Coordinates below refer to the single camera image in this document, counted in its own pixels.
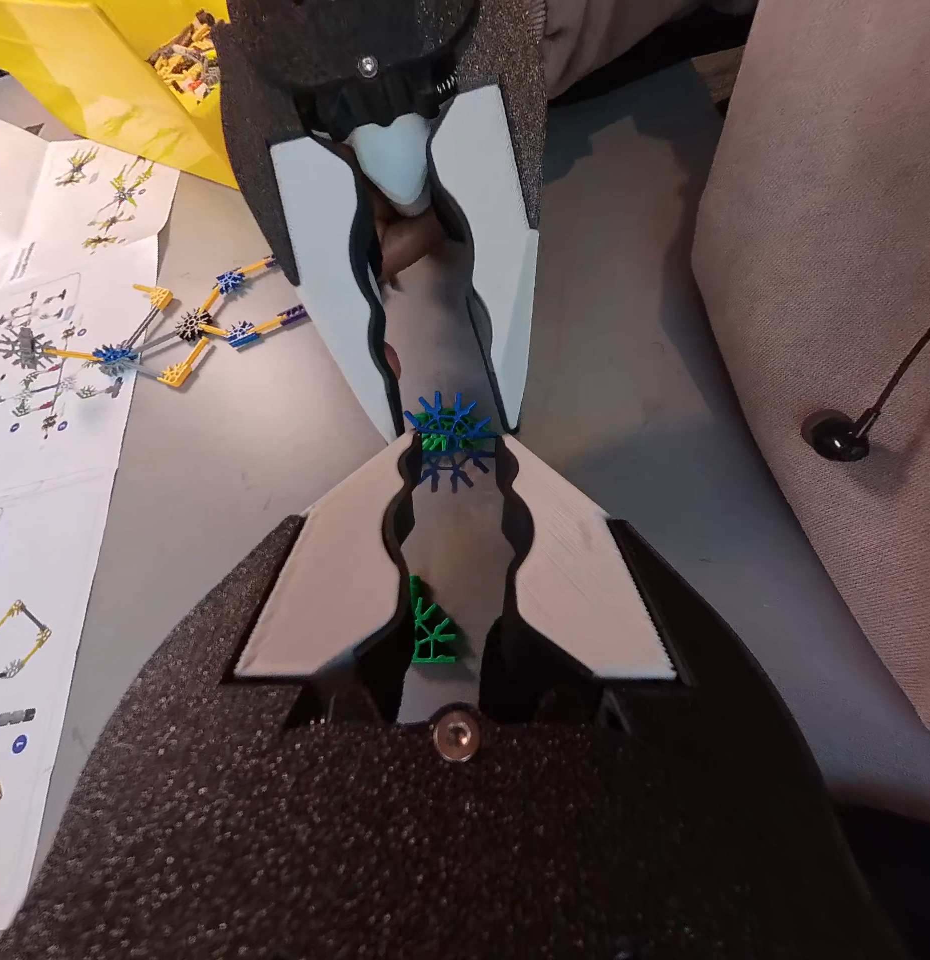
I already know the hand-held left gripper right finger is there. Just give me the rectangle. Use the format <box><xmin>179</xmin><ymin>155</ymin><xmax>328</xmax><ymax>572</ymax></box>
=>
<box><xmin>480</xmin><ymin>435</ymin><xmax>677</xmax><ymax>723</ymax></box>

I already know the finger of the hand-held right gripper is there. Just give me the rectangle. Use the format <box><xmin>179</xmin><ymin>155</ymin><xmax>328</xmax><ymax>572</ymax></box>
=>
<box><xmin>427</xmin><ymin>84</ymin><xmax>541</xmax><ymax>436</ymax></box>
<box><xmin>270</xmin><ymin>135</ymin><xmax>404</xmax><ymax>445</ymax></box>

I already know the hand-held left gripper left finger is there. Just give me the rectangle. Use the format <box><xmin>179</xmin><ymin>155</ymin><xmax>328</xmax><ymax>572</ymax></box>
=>
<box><xmin>234</xmin><ymin>435</ymin><xmax>417</xmax><ymax>723</ymax></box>

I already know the green fan connector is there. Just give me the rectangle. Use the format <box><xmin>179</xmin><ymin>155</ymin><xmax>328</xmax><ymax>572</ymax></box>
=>
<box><xmin>418</xmin><ymin>408</ymin><xmax>484</xmax><ymax>455</ymax></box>
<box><xmin>407</xmin><ymin>592</ymin><xmax>462</xmax><ymax>665</ymax></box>

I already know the pile of toy pieces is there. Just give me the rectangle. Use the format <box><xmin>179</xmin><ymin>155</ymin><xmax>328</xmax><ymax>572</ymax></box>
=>
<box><xmin>146</xmin><ymin>7</ymin><xmax>222</xmax><ymax>102</ymax></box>

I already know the multicolour rod and connector assembly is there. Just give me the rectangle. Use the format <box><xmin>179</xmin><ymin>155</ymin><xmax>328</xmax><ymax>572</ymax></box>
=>
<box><xmin>93</xmin><ymin>255</ymin><xmax>310</xmax><ymax>389</ymax></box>

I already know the blue snowflake connector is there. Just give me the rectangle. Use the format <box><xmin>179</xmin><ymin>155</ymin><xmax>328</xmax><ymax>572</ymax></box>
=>
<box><xmin>403</xmin><ymin>390</ymin><xmax>499</xmax><ymax>495</ymax></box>

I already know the yellow plastic bin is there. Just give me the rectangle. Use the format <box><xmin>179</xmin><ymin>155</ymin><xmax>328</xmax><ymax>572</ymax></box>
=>
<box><xmin>0</xmin><ymin>0</ymin><xmax>241</xmax><ymax>189</ymax></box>

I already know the grey connector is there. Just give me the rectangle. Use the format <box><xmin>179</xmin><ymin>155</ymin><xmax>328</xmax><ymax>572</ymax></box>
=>
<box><xmin>0</xmin><ymin>327</ymin><xmax>102</xmax><ymax>370</ymax></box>

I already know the person's right forearm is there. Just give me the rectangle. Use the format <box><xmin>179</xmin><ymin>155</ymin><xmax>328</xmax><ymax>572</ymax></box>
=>
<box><xmin>543</xmin><ymin>0</ymin><xmax>758</xmax><ymax>99</ymax></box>

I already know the person's right hand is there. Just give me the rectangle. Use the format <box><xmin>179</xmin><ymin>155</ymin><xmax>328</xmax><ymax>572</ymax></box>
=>
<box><xmin>367</xmin><ymin>191</ymin><xmax>467</xmax><ymax>382</ymax></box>

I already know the white toy instruction sheet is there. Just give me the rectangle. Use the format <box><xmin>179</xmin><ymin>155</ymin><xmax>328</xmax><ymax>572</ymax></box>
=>
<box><xmin>0</xmin><ymin>112</ymin><xmax>181</xmax><ymax>931</ymax></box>

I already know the person's torso in beige sweater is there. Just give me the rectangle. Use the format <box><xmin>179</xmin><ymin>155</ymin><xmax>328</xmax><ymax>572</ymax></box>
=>
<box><xmin>690</xmin><ymin>0</ymin><xmax>930</xmax><ymax>736</ymax></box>

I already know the black drawstring with toggle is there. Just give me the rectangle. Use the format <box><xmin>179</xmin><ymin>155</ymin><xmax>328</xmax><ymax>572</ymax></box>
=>
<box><xmin>801</xmin><ymin>311</ymin><xmax>930</xmax><ymax>462</ymax></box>

